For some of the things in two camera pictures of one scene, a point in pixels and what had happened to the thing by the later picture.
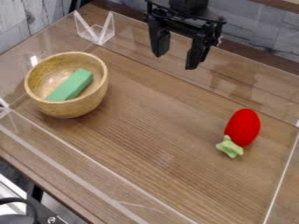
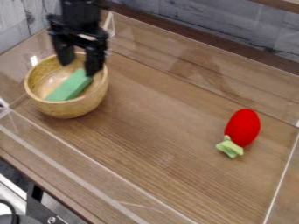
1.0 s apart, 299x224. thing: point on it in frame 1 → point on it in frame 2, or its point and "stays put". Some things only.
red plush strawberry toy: [242, 129] stays put
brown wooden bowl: [50, 71] stays put
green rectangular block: [74, 86] stays put
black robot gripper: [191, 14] → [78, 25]
